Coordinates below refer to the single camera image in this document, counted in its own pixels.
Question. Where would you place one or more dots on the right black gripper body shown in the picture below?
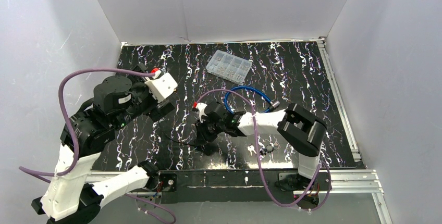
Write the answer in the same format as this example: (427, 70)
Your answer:
(204, 129)

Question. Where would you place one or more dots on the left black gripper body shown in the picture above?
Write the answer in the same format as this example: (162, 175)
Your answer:
(162, 108)

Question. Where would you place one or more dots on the black cable padlock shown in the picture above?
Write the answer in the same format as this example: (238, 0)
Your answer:
(186, 143)

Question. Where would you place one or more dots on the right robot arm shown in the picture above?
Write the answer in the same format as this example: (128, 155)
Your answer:
(300, 128)

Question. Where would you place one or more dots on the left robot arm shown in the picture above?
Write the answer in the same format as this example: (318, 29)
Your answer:
(117, 101)

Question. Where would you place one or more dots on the clear plastic parts box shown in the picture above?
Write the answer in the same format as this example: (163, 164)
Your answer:
(229, 67)

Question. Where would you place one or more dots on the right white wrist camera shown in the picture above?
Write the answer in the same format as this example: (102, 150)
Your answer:
(199, 108)

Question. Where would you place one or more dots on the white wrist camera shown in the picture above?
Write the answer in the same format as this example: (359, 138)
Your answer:
(199, 108)
(161, 85)

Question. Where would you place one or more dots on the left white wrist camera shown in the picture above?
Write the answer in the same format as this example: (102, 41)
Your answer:
(161, 85)

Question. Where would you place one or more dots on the blue cable lock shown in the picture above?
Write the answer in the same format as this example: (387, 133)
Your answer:
(251, 93)

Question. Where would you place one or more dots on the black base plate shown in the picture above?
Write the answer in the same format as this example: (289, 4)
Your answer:
(223, 186)

